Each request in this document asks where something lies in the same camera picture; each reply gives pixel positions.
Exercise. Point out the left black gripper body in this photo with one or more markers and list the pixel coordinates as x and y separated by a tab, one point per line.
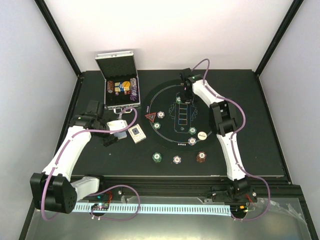
109	140

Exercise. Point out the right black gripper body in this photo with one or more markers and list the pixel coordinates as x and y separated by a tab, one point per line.
188	96

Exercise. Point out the blue patterned card deck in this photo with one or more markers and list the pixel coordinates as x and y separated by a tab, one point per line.
120	135

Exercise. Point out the red triangular all-in marker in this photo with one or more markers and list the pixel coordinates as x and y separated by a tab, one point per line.
151	116

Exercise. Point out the blue white poker chip stack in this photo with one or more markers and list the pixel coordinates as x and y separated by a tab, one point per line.
177	160

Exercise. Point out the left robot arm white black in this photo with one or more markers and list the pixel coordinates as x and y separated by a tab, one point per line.
52	189

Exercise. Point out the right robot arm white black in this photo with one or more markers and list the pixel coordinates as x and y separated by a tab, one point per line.
223	123

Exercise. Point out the white playing card box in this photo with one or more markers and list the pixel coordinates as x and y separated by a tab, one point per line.
137	133

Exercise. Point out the round black poker mat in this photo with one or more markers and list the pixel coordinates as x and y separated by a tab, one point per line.
174	127

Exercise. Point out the white dealer button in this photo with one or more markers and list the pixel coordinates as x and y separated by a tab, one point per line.
202	136

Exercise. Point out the aluminium poker case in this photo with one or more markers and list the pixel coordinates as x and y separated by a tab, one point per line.
121	80

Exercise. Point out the green poker chip stack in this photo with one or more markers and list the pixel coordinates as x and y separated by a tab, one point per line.
157	157

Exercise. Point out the blue yellow card box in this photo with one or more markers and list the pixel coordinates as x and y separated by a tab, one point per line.
118	87

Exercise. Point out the purple chip row in case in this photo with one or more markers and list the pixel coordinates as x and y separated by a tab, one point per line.
134	90

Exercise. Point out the brown chip row in case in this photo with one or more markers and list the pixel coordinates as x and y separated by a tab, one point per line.
110	87

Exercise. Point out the yellow big blind button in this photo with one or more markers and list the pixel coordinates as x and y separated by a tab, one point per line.
126	85

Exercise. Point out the brown poker chip stack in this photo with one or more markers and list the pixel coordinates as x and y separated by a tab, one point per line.
201	157

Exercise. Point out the left controller board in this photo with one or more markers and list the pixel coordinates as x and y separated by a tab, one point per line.
100	206

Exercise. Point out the controller board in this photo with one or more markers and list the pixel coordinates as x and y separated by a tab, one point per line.
100	206
242	208

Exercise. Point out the right controller board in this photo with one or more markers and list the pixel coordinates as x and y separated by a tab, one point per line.
242	208

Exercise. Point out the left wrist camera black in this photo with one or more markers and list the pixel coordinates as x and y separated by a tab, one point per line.
95	109

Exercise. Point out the black aluminium mounting rail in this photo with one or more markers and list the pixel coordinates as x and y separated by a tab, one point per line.
176	186

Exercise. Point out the white slotted cable duct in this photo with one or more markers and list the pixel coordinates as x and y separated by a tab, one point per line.
165	209

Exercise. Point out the black frame post right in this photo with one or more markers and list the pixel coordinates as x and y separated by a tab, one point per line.
280	32

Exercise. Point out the black frame post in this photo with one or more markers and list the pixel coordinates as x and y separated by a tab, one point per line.
280	32
42	6

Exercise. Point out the black frame post left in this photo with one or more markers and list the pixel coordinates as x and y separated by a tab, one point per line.
42	6

